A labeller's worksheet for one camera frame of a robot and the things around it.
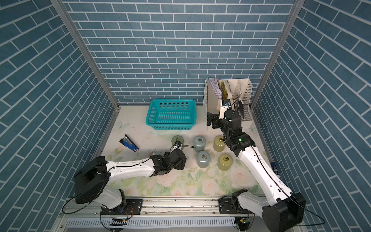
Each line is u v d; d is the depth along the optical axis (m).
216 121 0.66
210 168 0.87
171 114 1.15
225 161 0.82
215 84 0.94
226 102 0.62
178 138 0.91
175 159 0.64
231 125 0.53
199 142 0.89
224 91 0.93
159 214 0.72
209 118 0.67
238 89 1.05
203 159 0.83
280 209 0.37
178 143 0.75
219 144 0.91
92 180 0.43
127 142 0.97
